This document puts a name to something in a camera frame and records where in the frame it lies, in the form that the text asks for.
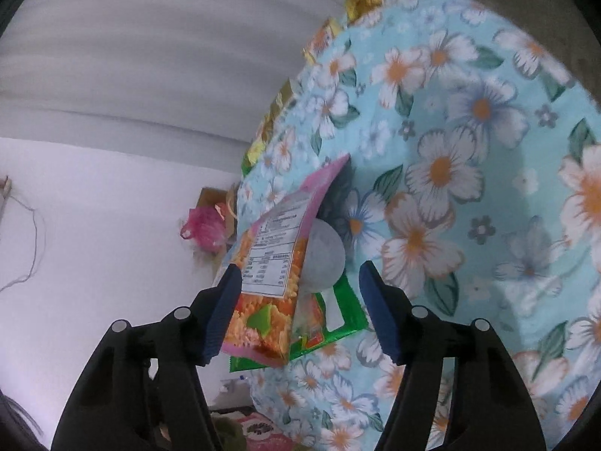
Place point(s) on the brown cardboard box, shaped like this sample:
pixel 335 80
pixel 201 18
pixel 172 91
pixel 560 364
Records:
pixel 211 196

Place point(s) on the green fuzzy mat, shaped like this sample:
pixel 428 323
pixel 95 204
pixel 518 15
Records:
pixel 230 434

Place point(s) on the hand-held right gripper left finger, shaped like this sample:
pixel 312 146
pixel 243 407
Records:
pixel 223 310

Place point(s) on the green snack packet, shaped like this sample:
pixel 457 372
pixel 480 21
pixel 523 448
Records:
pixel 347 310

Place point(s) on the blue floral blanket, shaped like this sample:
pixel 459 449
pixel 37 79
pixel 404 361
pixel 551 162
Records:
pixel 469 150

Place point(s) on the yellow snack packet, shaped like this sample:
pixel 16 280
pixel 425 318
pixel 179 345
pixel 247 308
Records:
pixel 321 40
pixel 364 4

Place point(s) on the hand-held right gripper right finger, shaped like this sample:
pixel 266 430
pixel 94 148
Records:
pixel 380 310

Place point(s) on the pink fruit print cloth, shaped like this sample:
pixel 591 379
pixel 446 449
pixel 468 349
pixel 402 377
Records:
pixel 263 432

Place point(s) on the white curtain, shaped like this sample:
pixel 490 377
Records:
pixel 141 56

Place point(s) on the white milk bottle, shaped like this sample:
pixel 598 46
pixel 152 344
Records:
pixel 324 253

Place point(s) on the pink plastic bag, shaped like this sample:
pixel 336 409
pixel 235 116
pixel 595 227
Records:
pixel 204 230

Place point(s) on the pink snack packet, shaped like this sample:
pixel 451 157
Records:
pixel 272 253

